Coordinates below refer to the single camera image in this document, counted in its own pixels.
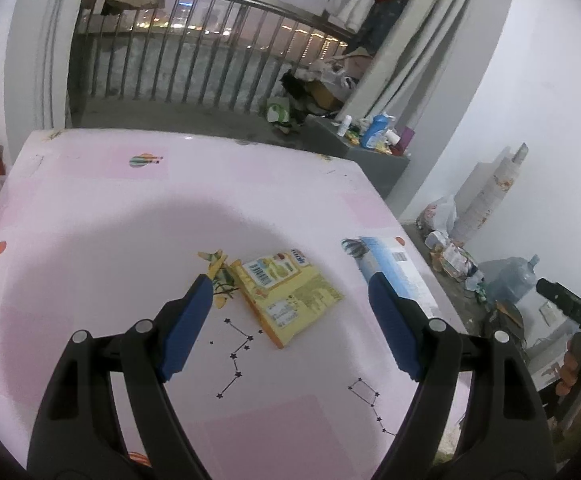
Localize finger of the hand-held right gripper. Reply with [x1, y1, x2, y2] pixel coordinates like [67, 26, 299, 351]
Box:
[535, 278, 581, 348]

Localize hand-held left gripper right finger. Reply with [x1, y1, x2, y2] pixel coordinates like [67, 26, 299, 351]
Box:
[368, 271, 556, 480]

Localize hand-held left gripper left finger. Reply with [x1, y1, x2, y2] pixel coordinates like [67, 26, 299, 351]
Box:
[26, 273, 214, 480]

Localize white blue barcode box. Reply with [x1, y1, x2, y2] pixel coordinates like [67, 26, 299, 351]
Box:
[341, 236, 441, 318]

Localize yellow barcode packet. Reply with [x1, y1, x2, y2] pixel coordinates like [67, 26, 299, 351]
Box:
[228, 247, 345, 349]

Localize clear water jug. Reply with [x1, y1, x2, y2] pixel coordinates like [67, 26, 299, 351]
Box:
[485, 254, 541, 303]

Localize pile of crumpled packets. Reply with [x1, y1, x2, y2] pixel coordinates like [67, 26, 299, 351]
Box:
[423, 230, 486, 291]

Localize pink printed tablecloth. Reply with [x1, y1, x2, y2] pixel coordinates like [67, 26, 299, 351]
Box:
[0, 129, 474, 466]

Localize white plastic bag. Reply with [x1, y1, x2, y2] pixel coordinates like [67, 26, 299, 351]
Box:
[415, 195, 459, 236]

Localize printed wallpaper roll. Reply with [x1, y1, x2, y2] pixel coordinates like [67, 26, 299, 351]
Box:
[453, 142, 529, 243]

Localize grey cabinet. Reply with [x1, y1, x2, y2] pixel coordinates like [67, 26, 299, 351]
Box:
[303, 114, 411, 198]

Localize blue detergent bottle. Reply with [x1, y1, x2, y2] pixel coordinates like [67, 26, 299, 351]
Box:
[359, 112, 390, 150]

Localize green white bag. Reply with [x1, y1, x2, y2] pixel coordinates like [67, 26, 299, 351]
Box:
[265, 97, 294, 126]

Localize black bag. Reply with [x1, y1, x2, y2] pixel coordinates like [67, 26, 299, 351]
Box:
[280, 70, 316, 106]

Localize cardboard box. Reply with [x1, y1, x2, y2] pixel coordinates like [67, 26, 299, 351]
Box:
[311, 47, 374, 111]

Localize grey curtain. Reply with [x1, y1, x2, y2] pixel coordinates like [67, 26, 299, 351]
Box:
[335, 0, 486, 126]

